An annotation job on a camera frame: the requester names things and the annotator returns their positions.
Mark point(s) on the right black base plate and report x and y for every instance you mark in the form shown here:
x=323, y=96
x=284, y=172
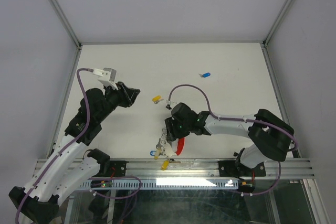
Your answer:
x=229, y=168

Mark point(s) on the yellow tag key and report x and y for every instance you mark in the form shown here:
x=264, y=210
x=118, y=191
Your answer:
x=166, y=163
x=157, y=153
x=157, y=99

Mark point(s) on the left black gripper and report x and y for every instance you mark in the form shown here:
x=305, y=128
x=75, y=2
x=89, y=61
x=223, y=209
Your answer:
x=127, y=95

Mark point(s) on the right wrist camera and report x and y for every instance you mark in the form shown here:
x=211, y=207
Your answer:
x=170, y=104

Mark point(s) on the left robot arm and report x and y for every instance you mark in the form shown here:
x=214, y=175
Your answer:
x=41, y=198

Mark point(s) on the aluminium mounting rail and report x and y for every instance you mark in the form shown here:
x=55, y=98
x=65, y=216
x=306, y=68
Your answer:
x=292, y=168

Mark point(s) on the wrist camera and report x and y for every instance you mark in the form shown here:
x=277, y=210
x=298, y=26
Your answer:
x=170, y=104
x=106, y=77

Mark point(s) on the red handle keyring holder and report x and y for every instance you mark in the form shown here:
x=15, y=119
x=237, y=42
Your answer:
x=168, y=148

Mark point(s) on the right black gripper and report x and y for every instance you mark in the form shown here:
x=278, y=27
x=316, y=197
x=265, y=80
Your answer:
x=172, y=134

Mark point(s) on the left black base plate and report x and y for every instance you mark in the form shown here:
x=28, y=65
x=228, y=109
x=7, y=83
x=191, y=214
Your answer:
x=115, y=168

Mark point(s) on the white slotted cable duct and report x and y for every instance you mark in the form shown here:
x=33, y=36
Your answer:
x=168, y=183

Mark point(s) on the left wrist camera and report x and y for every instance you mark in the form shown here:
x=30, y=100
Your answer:
x=106, y=77

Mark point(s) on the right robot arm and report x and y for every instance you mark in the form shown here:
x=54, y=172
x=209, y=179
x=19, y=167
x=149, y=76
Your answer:
x=271, y=137

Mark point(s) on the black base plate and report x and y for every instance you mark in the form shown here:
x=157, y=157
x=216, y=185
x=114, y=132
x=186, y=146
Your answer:
x=229, y=168
x=115, y=168

